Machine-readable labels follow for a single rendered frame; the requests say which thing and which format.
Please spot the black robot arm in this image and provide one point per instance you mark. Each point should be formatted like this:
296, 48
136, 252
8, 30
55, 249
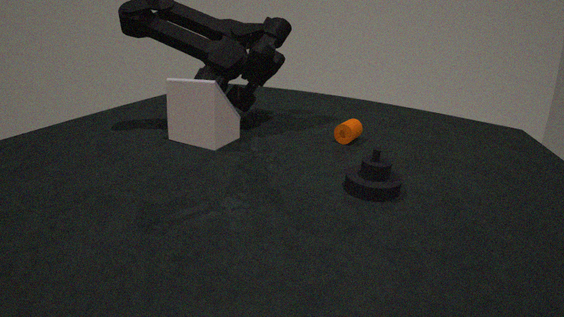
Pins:
224, 52

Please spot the orange knob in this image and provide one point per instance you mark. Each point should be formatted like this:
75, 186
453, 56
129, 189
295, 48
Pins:
348, 131

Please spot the dark stepped round pedestal with shaft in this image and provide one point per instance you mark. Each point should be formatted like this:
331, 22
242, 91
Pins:
374, 179

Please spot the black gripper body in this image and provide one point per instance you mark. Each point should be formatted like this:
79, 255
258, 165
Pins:
243, 99

